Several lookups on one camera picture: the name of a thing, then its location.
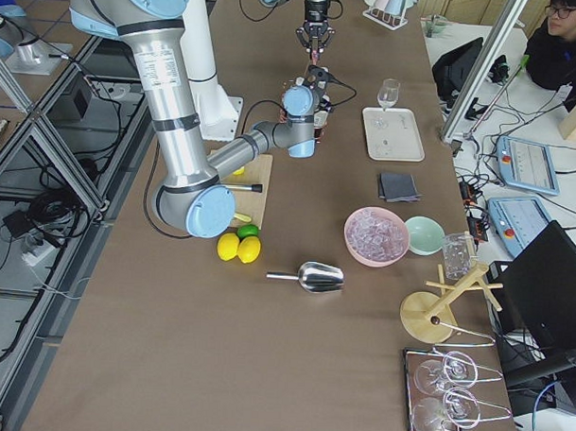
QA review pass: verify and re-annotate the steel muddler black tip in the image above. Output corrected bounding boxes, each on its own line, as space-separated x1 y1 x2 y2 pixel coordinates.
225 183 264 193

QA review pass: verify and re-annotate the green lime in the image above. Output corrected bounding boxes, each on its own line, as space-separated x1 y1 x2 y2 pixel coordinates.
236 224 259 239

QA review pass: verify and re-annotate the grey folded cloth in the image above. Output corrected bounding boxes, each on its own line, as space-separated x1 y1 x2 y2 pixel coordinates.
377 172 420 203

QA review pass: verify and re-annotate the clear wine glass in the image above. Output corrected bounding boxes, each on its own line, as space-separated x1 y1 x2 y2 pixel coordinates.
373 78 400 129

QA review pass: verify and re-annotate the lemon half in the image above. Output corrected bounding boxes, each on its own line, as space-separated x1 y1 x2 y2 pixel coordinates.
232 166 245 176

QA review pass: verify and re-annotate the upside down wine glass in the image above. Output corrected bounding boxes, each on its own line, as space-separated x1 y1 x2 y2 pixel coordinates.
415 351 503 396
410 386 514 431

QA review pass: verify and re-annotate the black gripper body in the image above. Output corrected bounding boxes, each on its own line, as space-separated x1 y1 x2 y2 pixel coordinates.
305 64 334 103
303 0 330 32

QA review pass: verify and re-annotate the metal ice scoop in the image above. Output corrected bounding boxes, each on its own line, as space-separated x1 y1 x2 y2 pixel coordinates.
266 261 344 293

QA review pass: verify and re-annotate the cream rabbit tray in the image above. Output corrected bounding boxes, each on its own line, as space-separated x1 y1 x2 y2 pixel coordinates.
362 107 425 163

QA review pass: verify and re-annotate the person in black jacket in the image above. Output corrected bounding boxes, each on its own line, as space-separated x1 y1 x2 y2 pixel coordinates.
525 0 576 111

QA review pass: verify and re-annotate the wooden cup stand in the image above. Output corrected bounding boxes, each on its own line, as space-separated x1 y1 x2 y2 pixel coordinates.
400 232 503 345

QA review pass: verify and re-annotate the blue plastic cup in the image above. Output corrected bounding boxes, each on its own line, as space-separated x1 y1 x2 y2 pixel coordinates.
384 0 407 16

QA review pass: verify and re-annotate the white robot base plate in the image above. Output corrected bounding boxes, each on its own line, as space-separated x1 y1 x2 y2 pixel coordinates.
194 90 244 142

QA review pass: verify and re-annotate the pink plastic cup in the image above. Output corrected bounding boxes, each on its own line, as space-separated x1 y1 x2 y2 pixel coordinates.
373 0 390 10

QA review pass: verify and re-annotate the yellow lemon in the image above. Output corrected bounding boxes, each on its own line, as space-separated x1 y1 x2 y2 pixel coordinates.
216 233 240 261
236 236 261 264

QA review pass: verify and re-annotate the yellow plastic knife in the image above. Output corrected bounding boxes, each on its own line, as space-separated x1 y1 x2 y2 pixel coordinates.
233 213 252 224

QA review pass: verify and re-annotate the aluminium frame post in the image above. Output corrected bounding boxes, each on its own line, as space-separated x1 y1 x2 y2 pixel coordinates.
440 0 528 145

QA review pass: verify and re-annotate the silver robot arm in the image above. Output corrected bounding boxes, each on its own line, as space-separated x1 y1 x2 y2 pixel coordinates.
70 0 334 238
259 0 335 60

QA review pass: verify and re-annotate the clear tumbler glass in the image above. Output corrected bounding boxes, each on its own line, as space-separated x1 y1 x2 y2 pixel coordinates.
442 232 477 280

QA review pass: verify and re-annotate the copper wire bottle basket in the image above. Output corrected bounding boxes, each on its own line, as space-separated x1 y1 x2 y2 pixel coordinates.
276 47 334 147

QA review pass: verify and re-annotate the black glass rack tray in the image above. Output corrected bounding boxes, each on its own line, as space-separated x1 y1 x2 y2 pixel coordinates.
402 348 461 431

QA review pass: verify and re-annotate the bamboo cutting board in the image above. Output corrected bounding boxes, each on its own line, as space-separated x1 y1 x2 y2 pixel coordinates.
222 154 273 229

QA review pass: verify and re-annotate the blue teach pendant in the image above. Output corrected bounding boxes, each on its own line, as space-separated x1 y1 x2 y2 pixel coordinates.
487 196 551 257
497 135 560 196

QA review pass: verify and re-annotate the green bowl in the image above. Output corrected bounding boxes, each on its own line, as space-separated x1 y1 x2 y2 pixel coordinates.
405 216 445 256

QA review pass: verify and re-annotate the black monitor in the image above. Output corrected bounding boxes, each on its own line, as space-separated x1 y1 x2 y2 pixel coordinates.
500 221 576 350

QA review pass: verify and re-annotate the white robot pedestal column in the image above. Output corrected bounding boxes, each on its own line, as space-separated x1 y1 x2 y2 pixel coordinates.
181 0 218 102

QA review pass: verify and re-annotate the pink bowl of ice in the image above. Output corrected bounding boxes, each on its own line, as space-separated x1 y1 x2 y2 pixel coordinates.
343 206 410 267

